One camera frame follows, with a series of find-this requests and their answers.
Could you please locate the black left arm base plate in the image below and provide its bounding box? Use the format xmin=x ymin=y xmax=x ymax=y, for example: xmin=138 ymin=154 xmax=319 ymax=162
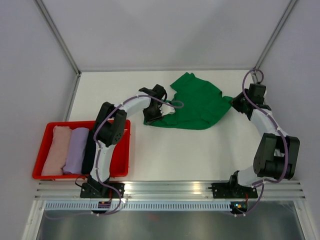
xmin=80 ymin=182 xmax=125 ymax=199

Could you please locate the black rolled t shirt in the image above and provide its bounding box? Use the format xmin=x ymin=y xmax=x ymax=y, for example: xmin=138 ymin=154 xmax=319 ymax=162
xmin=81 ymin=130 xmax=96 ymax=175

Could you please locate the aluminium mounting rail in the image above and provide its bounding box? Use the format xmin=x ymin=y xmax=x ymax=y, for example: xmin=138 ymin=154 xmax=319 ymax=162
xmin=33 ymin=180 xmax=306 ymax=201

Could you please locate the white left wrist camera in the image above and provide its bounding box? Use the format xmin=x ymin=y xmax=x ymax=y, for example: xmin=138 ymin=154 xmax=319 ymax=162
xmin=159 ymin=104 xmax=176 ymax=116

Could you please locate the aluminium frame post right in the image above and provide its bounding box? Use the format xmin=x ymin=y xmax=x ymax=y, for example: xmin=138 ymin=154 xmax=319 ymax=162
xmin=254 ymin=0 xmax=300 ymax=69

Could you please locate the white slotted cable duct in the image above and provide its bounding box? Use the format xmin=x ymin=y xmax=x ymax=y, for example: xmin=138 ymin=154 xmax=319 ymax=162
xmin=44 ymin=200 xmax=231 ymax=212

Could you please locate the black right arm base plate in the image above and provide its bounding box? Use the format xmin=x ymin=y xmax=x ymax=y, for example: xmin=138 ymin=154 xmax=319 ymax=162
xmin=209 ymin=182 xmax=258 ymax=199

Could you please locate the aluminium frame post left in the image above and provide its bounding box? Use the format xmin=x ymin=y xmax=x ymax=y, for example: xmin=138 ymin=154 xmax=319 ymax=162
xmin=33 ymin=0 xmax=81 ymax=76

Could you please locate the lavender rolled t shirt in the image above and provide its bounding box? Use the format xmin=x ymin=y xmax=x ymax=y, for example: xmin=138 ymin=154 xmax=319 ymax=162
xmin=62 ymin=127 xmax=90 ymax=175

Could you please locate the pink rolled t shirt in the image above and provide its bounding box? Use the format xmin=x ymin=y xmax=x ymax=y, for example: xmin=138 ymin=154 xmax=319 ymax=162
xmin=41 ymin=126 xmax=72 ymax=176

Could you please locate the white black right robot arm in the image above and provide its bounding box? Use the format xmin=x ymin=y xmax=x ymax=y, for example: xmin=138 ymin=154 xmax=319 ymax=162
xmin=228 ymin=83 xmax=300 ymax=198

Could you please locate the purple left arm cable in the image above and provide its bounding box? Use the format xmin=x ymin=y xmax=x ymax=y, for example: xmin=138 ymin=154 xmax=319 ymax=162
xmin=44 ymin=93 xmax=185 ymax=221

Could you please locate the red plastic bin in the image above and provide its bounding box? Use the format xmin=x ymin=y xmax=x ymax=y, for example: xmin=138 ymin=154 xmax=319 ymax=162
xmin=32 ymin=119 xmax=131 ymax=181

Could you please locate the green t shirt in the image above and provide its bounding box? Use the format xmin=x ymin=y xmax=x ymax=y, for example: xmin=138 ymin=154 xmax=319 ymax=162
xmin=150 ymin=72 xmax=233 ymax=130

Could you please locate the aluminium frame post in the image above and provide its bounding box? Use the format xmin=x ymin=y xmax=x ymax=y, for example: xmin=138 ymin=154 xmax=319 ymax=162
xmin=33 ymin=0 xmax=81 ymax=76
xmin=254 ymin=0 xmax=300 ymax=69

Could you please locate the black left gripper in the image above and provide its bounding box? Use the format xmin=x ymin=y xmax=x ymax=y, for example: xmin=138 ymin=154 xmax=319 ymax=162
xmin=142 ymin=104 xmax=165 ymax=127

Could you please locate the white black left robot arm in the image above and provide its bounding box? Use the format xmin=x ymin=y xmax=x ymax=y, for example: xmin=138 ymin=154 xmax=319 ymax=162
xmin=80 ymin=84 xmax=167 ymax=199

